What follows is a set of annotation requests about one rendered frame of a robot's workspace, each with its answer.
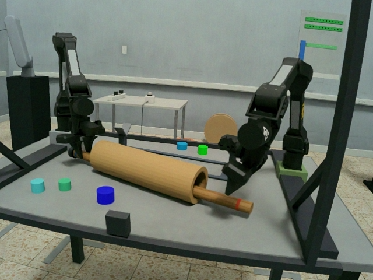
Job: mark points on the tan cardboard tube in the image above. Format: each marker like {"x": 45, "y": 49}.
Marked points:
{"x": 163, "y": 174}

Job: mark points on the blue cylinder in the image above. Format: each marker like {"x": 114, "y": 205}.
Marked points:
{"x": 105, "y": 195}
{"x": 182, "y": 146}

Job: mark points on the small teal cylinder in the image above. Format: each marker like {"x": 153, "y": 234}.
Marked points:
{"x": 37, "y": 186}

